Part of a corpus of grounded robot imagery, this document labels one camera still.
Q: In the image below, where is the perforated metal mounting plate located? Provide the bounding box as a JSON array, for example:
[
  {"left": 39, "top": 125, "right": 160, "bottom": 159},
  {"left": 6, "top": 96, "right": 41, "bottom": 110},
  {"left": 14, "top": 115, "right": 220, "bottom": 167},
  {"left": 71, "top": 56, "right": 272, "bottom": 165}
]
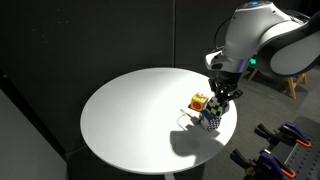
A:
[{"left": 269, "top": 115, "right": 320, "bottom": 180}]

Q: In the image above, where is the blue-topped soft block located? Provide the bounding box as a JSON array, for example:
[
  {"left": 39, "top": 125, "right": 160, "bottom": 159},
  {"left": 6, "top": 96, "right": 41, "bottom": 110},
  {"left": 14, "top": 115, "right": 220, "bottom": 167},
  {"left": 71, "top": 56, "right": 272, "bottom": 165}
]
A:
[{"left": 199, "top": 111, "right": 222, "bottom": 132}]

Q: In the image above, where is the orange soft block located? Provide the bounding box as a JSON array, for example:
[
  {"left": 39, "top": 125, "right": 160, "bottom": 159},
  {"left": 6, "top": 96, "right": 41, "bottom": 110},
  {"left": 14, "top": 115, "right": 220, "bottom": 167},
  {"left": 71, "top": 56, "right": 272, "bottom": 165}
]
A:
[{"left": 190, "top": 92, "right": 210, "bottom": 112}]

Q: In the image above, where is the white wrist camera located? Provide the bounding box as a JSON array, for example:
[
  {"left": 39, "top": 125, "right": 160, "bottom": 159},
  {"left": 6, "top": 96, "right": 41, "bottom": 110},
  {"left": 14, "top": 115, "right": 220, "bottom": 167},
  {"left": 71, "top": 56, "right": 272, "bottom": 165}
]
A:
[{"left": 204, "top": 49, "right": 236, "bottom": 72}]

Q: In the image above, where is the purple and orange clamp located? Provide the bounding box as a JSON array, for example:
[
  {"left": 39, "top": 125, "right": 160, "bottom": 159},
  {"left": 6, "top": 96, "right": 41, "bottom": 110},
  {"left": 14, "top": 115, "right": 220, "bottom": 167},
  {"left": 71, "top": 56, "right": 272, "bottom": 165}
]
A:
[
  {"left": 229, "top": 147, "right": 297, "bottom": 180},
  {"left": 254, "top": 121, "right": 313, "bottom": 149}
]

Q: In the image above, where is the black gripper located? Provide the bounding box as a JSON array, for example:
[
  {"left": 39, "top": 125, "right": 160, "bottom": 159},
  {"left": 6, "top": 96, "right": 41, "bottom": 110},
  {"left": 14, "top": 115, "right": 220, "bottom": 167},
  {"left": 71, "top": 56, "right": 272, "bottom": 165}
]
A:
[{"left": 208, "top": 70, "right": 244, "bottom": 103}]

